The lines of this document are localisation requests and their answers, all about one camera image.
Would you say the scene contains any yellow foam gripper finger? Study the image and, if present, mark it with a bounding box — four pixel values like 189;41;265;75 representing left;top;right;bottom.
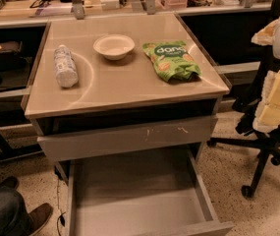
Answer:
257;70;280;126

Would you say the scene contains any green rice chip bag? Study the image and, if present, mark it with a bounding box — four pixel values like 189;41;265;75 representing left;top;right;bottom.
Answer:
142;40;201;82

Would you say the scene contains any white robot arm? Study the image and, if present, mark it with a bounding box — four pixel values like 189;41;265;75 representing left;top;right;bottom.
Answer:
252;17;280;133

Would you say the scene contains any grey drawer cabinet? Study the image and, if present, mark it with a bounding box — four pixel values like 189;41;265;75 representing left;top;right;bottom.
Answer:
20;12;235;236

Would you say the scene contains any open middle drawer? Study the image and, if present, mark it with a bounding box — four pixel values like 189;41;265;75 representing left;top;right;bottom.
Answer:
65;147;233;236

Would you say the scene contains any closed top drawer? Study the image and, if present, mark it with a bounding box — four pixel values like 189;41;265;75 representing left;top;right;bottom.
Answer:
38;115;217;162

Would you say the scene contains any black office chair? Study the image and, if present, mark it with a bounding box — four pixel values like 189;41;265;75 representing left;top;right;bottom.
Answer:
207;0;280;198

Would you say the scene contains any white paper bowl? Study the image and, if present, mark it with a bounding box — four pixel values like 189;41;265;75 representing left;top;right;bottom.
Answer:
93;34;135;61

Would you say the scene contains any brown shoe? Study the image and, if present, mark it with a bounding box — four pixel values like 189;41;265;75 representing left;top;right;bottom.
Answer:
0;176;19;189
28;203;53;236

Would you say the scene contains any person's jeans leg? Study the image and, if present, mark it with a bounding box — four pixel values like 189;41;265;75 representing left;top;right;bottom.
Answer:
0;187;30;236

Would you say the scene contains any black floor cable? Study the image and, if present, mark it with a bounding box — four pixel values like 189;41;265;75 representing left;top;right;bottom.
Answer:
55;177;67;236

